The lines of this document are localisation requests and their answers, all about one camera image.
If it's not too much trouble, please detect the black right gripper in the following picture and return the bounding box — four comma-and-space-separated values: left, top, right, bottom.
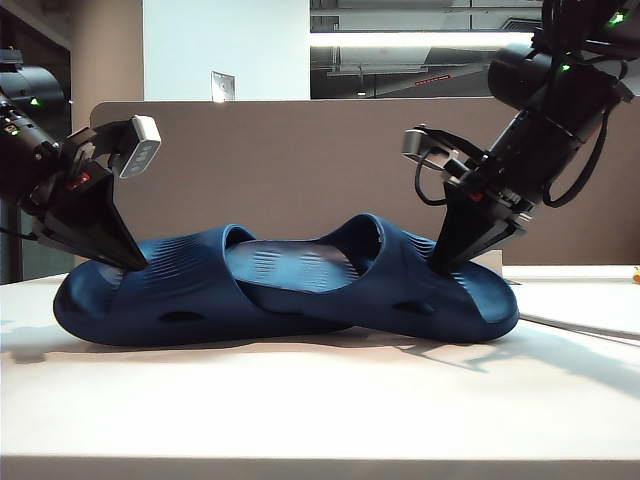
423, 128, 541, 275

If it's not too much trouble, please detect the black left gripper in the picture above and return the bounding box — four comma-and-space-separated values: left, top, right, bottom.
19, 118, 149, 271

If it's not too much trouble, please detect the blue foam slipper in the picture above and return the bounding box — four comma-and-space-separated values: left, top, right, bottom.
53, 223, 354, 347
223, 213, 521, 345

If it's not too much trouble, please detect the dark glass door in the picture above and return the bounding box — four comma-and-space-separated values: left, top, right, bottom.
0, 9, 75, 287

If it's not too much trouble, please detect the brown desk divider panel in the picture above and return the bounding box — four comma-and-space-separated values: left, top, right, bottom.
89, 98, 640, 269

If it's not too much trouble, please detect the ceiling light strip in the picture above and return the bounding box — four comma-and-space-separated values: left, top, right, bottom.
308, 32, 535, 50

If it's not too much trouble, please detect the beige cable slot flap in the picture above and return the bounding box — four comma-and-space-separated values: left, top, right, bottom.
469, 248, 503, 275

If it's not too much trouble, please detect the black right camera cable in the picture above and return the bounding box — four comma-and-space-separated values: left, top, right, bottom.
413, 144, 464, 207

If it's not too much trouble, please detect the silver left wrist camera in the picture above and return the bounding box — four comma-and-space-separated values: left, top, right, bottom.
118, 114, 163, 180

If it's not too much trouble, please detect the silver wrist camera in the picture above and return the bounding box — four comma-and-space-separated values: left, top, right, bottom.
118, 114, 163, 180
402, 127, 432, 164

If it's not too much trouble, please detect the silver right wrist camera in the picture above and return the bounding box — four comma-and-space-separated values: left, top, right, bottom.
402, 127, 432, 164

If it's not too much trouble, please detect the grey power cable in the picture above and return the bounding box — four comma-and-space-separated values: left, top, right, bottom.
518, 312, 640, 347

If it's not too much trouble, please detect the metal wall plate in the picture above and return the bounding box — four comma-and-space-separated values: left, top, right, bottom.
210, 71, 236, 105

